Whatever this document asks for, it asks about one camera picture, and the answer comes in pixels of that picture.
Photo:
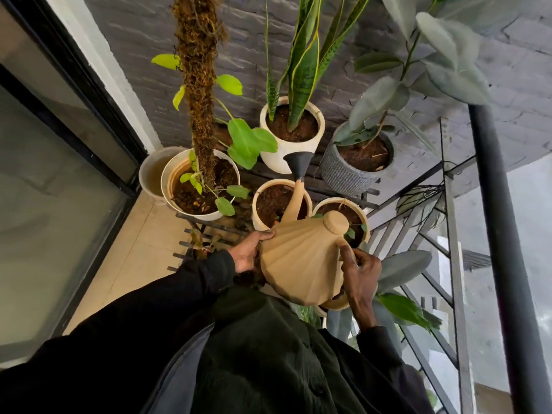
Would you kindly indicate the person's left hand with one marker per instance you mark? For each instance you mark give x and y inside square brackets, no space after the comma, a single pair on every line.
[245,255]

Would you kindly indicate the beige empty bucket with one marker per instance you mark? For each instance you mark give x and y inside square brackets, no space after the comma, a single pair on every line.
[150,172]

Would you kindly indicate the grey metal railing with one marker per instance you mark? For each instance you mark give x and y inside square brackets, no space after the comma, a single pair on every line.
[455,271]

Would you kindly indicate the person's right thumb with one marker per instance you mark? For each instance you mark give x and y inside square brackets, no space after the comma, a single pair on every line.
[346,259]

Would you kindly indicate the white pot with snake plant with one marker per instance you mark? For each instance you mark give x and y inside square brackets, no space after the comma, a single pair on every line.
[284,153]

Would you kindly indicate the snake plant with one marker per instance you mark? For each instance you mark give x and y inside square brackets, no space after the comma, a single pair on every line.
[304,68]

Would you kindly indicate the black round pole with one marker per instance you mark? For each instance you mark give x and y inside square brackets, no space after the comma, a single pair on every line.
[500,237]

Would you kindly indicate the person's left forearm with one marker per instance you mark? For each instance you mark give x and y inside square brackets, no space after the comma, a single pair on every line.
[142,323]

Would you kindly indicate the tall rubber plant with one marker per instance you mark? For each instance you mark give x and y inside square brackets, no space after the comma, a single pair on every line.
[448,64]

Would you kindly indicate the black framed glass door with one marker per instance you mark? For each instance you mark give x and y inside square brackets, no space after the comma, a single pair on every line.
[47,176]

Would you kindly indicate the person's right forearm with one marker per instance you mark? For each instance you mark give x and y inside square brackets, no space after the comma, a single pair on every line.
[388,370]

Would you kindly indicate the small cream pot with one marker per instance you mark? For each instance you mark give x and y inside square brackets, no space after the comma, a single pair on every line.
[356,215]
[274,202]

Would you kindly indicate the green climbing plant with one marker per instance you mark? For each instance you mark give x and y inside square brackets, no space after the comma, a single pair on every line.
[246,140]

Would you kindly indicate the brown moss pole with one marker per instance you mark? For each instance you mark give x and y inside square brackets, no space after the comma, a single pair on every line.
[199,81]

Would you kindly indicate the grey textured plant pot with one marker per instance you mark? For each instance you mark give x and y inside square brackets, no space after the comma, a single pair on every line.
[345,176]

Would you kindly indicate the large white pot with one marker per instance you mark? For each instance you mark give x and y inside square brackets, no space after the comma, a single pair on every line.
[169,185]

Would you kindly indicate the beige ribbed watering can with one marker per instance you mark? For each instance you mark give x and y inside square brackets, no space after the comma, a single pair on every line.
[302,262]

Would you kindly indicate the person's left thumb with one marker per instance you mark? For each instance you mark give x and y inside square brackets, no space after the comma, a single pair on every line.
[260,237]

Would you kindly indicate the dark green jacket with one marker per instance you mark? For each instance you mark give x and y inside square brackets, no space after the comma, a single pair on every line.
[267,357]

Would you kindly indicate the person's right hand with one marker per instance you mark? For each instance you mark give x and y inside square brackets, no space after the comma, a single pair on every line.
[363,282]

